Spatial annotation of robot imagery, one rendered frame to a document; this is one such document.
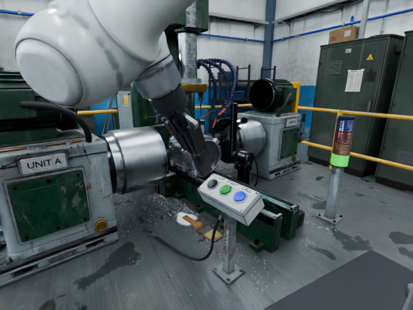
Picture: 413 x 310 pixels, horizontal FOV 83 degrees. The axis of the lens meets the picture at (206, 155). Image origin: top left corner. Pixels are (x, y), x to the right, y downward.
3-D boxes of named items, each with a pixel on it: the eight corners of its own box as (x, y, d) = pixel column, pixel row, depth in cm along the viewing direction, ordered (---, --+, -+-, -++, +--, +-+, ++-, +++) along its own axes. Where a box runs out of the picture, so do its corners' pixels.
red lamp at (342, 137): (330, 141, 88) (332, 130, 87) (337, 139, 92) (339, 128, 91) (348, 144, 84) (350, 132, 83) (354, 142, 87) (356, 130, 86)
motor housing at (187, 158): (166, 170, 117) (165, 132, 112) (197, 162, 129) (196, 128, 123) (190, 181, 102) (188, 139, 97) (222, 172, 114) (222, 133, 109)
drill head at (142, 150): (66, 193, 93) (54, 131, 86) (150, 172, 115) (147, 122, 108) (80, 220, 74) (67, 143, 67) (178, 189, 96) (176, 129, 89)
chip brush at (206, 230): (179, 219, 95) (179, 217, 95) (188, 214, 99) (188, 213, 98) (214, 243, 81) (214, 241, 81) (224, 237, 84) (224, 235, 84)
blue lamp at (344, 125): (332, 130, 87) (334, 118, 86) (339, 128, 91) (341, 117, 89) (350, 132, 83) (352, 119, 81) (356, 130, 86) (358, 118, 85)
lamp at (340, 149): (329, 153, 90) (330, 141, 88) (335, 151, 93) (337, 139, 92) (345, 157, 85) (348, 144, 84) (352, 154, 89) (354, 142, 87)
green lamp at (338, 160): (327, 164, 91) (329, 153, 90) (334, 161, 94) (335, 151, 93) (343, 168, 86) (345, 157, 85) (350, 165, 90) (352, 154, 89)
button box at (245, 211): (203, 200, 68) (195, 188, 65) (219, 184, 70) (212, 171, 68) (247, 227, 55) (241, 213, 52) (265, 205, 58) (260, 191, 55)
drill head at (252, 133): (199, 160, 133) (198, 117, 126) (247, 149, 158) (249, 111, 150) (230, 173, 114) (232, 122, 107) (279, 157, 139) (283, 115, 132)
